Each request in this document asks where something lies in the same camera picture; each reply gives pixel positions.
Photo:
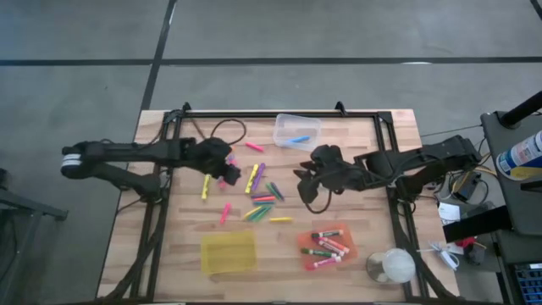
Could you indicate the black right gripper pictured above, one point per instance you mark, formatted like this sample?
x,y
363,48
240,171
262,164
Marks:
x,y
334,169

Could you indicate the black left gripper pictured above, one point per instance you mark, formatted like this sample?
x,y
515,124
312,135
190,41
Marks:
x,y
211,154

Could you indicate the purple highlighter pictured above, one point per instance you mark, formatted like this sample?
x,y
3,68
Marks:
x,y
258,176
231,160

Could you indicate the blue highlighter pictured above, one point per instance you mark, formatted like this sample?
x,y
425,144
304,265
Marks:
x,y
300,139

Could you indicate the yellow highlighter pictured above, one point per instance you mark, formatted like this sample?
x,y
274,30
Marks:
x,y
252,179
206,186

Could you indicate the green slim pen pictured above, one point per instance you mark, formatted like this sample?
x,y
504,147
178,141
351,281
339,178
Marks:
x,y
263,213
273,190

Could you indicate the black dry-erase marker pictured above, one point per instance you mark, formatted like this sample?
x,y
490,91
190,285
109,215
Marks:
x,y
327,234

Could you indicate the green dry-erase marker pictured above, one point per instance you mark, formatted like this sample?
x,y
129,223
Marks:
x,y
317,253

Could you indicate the pink dry-erase marker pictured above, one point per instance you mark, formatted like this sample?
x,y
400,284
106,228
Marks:
x,y
324,262

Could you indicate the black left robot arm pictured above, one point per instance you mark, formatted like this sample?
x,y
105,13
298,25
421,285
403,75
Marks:
x,y
127,151

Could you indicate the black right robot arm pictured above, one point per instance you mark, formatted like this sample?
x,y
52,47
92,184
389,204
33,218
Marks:
x,y
423,159

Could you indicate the dark blue slim pen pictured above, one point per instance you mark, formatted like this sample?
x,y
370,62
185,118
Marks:
x,y
278,190

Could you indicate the clear plastic container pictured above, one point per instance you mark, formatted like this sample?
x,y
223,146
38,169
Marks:
x,y
296,127

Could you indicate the orange slim pen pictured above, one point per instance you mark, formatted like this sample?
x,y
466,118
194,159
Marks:
x,y
266,198

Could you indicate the purple slim pen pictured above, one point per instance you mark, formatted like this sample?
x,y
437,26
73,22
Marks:
x,y
260,195

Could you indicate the yellow slim pen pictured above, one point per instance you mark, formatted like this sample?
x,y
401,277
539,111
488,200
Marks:
x,y
252,212
280,219

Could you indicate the pink slim pen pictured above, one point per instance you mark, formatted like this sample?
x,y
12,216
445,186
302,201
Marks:
x,y
225,214

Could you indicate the orange plastic container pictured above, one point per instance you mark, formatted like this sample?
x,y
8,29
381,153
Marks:
x,y
302,239

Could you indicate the yellow plastic container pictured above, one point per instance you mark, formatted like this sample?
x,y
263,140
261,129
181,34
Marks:
x,y
228,253

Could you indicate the glass jar with white lid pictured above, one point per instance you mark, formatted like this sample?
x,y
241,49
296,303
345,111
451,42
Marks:
x,y
398,264

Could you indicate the white paper tag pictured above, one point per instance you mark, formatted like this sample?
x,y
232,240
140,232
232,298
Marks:
x,y
449,213

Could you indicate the black power box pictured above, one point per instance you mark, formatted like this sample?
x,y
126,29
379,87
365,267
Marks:
x,y
466,186

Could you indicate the red small object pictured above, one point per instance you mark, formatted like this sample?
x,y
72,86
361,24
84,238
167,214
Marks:
x,y
466,242

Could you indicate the black stand pole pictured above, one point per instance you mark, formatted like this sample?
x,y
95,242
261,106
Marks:
x,y
474,225
523,111

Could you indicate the white blue wipes canister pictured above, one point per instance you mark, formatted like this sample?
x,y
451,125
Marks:
x,y
523,153

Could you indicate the dark grey cart shelf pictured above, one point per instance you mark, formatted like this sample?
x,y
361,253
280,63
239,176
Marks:
x,y
525,203

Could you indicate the black backlit keyboard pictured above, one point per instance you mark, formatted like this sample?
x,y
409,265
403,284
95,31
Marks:
x,y
529,281

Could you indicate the black metal table frame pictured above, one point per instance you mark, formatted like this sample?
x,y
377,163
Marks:
x,y
368,114

